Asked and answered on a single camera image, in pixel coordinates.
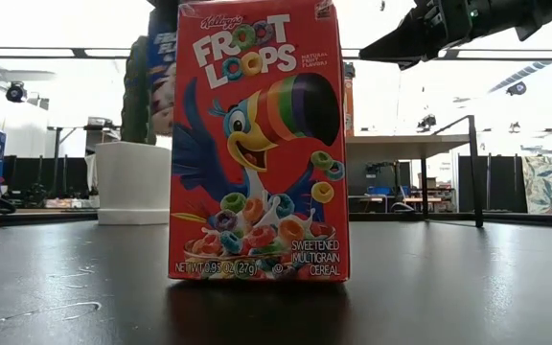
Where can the grey background desk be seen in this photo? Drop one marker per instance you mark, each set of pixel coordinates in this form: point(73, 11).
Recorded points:
point(98, 128)

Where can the white plant pot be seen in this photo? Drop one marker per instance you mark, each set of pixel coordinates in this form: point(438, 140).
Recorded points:
point(132, 182)

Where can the black partition panel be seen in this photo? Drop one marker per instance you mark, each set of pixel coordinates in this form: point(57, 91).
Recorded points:
point(501, 184)
point(27, 175)

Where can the floral patterned curtain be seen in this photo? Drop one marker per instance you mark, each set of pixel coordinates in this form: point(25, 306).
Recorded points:
point(549, 184)

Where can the grey ribbed ceiling duct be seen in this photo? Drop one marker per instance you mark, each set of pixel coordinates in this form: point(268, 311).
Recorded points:
point(520, 75)

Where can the large red Froot Loops box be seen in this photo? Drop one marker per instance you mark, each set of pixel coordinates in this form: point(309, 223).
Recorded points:
point(257, 191)

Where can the blue storage bin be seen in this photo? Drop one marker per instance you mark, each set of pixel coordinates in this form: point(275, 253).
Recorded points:
point(379, 190)

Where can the green cactus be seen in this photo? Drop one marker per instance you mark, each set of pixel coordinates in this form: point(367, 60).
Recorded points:
point(134, 96)

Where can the black dome ceiling camera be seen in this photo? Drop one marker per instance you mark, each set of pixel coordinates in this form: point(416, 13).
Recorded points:
point(516, 88)

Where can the black hanging camera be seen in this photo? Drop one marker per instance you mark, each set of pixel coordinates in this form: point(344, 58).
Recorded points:
point(427, 122)

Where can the black overhead frame rail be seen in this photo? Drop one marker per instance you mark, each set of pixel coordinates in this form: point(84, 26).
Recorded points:
point(78, 52)

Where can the black round spotlight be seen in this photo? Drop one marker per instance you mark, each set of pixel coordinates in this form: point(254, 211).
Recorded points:
point(16, 92)

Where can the cardboard box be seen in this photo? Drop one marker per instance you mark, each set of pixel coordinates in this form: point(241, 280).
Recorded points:
point(427, 182)

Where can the orange Frosted Mini Wheats box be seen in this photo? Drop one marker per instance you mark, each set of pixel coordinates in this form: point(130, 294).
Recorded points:
point(349, 110)

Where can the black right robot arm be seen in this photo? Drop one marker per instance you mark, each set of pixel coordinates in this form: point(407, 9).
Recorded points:
point(520, 14)

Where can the wooden background desk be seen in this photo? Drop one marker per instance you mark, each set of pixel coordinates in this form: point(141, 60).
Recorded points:
point(422, 199)

